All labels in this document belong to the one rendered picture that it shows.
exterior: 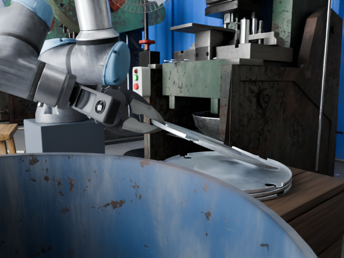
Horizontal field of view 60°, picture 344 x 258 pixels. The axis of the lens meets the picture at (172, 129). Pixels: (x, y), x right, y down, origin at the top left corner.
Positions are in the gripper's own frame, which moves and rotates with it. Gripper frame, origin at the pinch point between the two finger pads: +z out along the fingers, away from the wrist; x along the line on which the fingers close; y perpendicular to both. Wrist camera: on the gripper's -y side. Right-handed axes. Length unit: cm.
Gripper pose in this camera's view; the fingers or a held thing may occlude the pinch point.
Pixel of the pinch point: (160, 125)
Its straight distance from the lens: 62.4
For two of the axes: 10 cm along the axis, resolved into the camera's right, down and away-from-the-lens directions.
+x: -3.4, 9.4, 0.2
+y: -3.7, -1.5, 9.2
